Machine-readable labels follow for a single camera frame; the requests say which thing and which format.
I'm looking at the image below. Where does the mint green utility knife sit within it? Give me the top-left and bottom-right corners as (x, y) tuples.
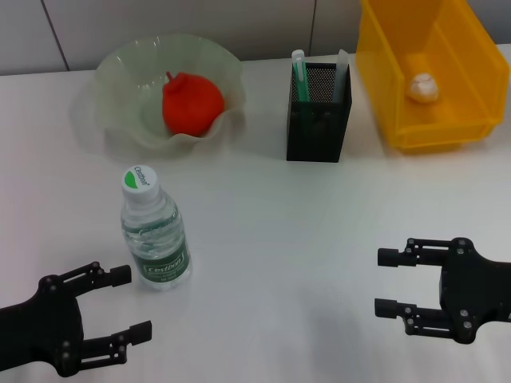
(291, 49), (312, 103)

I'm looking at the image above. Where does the white paper ball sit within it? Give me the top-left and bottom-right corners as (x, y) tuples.
(406, 73), (440, 103)

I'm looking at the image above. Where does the pale green wavy glass bowl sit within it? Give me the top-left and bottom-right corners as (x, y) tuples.
(93, 34), (245, 160)

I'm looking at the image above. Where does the black mesh pen holder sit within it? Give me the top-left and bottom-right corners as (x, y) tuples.
(286, 61), (355, 163)

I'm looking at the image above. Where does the orange-red toy fruit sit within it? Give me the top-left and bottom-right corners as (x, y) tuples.
(161, 70), (225, 137)

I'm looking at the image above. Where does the clear green-label water bottle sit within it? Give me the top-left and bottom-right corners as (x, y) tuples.
(120, 165), (192, 292)

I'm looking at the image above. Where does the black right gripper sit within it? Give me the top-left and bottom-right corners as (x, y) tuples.
(374, 237), (511, 345)

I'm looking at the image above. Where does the yellow plastic bin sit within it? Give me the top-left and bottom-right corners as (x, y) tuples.
(355, 0), (511, 155)

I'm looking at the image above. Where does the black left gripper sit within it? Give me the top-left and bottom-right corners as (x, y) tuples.
(0, 261), (153, 378)

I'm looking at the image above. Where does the grey marker pen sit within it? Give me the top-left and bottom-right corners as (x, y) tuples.
(334, 49), (349, 104)

